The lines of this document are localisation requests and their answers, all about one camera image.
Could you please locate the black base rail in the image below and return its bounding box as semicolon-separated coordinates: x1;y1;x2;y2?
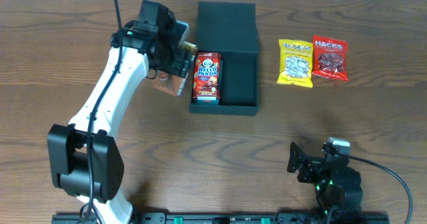
51;213;390;224

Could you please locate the red Hacks candy bag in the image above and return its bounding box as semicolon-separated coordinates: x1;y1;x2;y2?
312;35;349;81

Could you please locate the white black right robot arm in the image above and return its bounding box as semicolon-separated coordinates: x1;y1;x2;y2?
287;137;363;220

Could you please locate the teal Good Day cookie box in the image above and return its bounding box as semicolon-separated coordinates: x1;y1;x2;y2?
193;96;219;105

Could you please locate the dark green open box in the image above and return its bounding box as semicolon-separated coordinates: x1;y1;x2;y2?
189;1;260;115

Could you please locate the brown Pocky box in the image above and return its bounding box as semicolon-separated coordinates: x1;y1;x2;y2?
152;71;188;97

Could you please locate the red Hello Panda box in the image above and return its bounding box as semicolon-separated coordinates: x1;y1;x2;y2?
193;52;222;99

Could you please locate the yellow Hacks candy bag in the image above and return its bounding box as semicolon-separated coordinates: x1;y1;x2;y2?
277;39;314;88

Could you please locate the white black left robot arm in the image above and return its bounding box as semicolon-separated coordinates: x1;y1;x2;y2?
47;21;195;223

